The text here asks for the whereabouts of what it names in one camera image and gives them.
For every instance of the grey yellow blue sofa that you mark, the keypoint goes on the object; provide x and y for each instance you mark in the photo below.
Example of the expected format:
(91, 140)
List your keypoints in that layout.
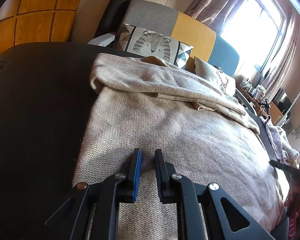
(207, 44)

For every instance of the wooden side desk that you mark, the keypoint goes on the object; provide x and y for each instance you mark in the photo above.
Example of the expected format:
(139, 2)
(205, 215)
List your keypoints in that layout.
(260, 108)

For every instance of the patterned window curtain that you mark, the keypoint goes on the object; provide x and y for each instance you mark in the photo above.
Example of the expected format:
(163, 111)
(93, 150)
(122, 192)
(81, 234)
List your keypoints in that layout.
(213, 13)

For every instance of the white knit garment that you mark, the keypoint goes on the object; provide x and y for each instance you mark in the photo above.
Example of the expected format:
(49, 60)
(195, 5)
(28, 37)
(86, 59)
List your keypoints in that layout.
(278, 139)

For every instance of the beige knit sweater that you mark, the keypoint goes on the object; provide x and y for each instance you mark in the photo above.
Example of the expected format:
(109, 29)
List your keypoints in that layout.
(206, 134)

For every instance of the black monitor screen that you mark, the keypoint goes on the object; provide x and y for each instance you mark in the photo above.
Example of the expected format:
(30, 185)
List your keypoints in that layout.
(282, 101)

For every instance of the tiger print cushion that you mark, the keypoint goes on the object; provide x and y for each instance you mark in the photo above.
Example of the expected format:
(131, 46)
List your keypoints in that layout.
(144, 42)

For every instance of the person's right hand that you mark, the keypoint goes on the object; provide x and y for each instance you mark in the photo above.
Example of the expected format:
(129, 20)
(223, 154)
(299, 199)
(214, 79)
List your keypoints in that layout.
(293, 200)

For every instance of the black rolled mat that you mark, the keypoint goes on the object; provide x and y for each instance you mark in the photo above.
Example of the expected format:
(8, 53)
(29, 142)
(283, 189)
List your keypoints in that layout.
(112, 17)

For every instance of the deer print cushion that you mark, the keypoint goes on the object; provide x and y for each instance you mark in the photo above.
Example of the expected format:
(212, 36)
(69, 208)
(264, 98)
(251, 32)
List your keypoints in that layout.
(216, 76)

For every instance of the black padded table mat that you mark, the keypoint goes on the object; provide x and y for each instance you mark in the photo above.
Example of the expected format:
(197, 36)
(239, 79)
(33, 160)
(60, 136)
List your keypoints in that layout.
(45, 104)

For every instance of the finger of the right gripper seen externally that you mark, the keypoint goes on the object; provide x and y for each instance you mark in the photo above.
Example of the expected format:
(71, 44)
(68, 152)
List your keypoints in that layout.
(284, 167)

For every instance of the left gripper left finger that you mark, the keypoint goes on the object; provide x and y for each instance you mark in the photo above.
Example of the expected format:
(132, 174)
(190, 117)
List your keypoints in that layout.
(92, 211)

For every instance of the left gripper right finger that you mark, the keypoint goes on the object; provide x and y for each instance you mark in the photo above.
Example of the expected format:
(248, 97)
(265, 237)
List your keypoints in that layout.
(203, 211)

